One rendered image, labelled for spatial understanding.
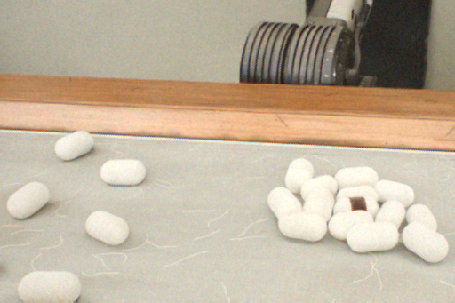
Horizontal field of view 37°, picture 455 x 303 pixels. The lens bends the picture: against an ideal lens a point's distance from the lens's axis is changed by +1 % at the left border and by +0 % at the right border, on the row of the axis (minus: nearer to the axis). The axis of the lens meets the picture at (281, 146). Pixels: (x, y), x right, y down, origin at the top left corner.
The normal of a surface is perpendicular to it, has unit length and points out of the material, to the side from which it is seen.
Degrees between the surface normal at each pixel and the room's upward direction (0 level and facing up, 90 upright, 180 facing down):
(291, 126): 45
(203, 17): 90
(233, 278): 0
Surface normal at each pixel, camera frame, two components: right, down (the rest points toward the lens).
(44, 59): -0.15, 0.38
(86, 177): 0.00, -0.93
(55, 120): -0.11, -0.39
